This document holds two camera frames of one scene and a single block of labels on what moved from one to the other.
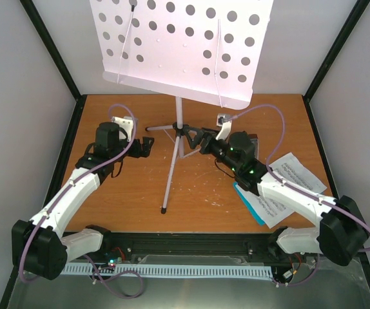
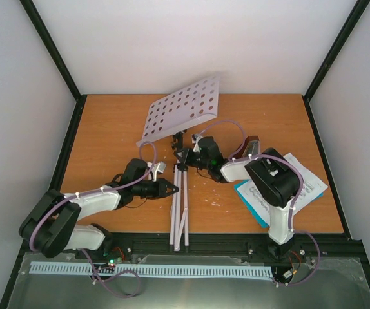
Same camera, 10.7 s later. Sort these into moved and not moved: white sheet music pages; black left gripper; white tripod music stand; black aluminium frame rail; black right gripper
Moved: black left gripper; black right gripper; white tripod music stand
Not moved: white sheet music pages; black aluminium frame rail
